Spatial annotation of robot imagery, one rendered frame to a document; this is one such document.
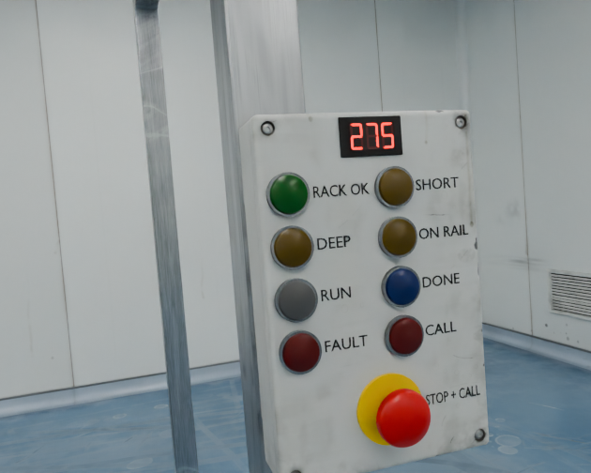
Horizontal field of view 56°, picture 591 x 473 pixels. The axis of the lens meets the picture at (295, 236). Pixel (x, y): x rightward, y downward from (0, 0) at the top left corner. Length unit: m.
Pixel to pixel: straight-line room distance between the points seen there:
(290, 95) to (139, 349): 3.57
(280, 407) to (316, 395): 0.03
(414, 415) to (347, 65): 4.05
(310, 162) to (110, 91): 3.59
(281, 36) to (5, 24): 3.68
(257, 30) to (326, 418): 0.29
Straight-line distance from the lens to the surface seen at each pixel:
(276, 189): 0.37
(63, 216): 3.87
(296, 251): 0.37
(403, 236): 0.41
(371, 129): 0.40
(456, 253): 0.44
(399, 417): 0.40
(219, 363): 4.05
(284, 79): 0.46
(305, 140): 0.39
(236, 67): 0.45
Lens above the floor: 1.15
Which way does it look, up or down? 3 degrees down
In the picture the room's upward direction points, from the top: 4 degrees counter-clockwise
